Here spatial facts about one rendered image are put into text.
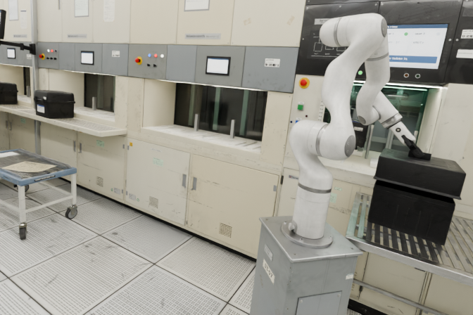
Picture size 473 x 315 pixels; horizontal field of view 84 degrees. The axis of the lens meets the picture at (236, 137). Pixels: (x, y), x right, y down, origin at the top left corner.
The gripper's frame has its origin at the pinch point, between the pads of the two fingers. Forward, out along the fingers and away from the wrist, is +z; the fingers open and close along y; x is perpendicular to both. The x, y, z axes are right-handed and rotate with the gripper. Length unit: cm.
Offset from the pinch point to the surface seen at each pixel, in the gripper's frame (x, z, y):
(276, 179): 78, -24, 22
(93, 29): 147, -232, 5
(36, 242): 231, -77, -64
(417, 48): -28, -41, 28
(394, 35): -25, -53, 27
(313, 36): 5, -82, 23
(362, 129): 24, -23, 78
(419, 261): 18.6, 27.1, -32.8
